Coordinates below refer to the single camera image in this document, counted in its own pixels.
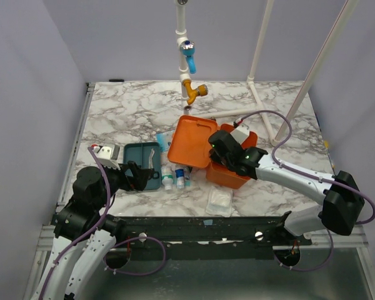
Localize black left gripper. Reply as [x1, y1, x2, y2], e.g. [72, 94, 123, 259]
[95, 159, 152, 210]

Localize orange medicine kit box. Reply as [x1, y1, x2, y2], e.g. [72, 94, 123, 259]
[167, 114, 259, 190]

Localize blue-labelled bandage roll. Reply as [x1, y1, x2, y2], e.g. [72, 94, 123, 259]
[175, 166, 188, 189]

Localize white gauze pad packet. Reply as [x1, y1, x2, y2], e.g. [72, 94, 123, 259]
[205, 186, 233, 218]

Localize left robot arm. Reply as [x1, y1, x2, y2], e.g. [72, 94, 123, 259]
[32, 161, 155, 299]

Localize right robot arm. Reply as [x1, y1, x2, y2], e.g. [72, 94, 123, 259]
[208, 130, 364, 245]

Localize teal divided tray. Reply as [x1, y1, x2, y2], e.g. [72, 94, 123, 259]
[123, 142, 161, 191]

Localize white bottle green label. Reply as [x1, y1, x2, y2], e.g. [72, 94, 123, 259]
[161, 166, 174, 191]

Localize small band-aid packet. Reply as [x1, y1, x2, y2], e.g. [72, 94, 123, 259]
[184, 166, 193, 187]

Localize blue cotton swab bag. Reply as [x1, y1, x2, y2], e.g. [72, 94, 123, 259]
[156, 131, 174, 153]

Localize yellow faucet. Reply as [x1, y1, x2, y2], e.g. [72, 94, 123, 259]
[182, 79, 208, 106]

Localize blue faucet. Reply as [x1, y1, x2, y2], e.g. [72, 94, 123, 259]
[179, 40, 196, 74]

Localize black-handled bandage scissors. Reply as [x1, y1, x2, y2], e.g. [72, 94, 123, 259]
[148, 147, 161, 179]

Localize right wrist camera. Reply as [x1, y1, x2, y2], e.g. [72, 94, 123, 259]
[230, 124, 250, 146]

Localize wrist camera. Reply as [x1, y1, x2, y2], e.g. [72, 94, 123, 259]
[92, 144, 120, 169]
[230, 124, 250, 146]

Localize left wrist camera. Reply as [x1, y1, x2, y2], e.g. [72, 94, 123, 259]
[92, 144, 120, 169]

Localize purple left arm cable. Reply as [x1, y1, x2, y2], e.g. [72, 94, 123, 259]
[37, 146, 166, 298]

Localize white PVC pipe frame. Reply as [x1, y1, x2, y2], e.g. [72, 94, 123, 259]
[174, 0, 360, 146]

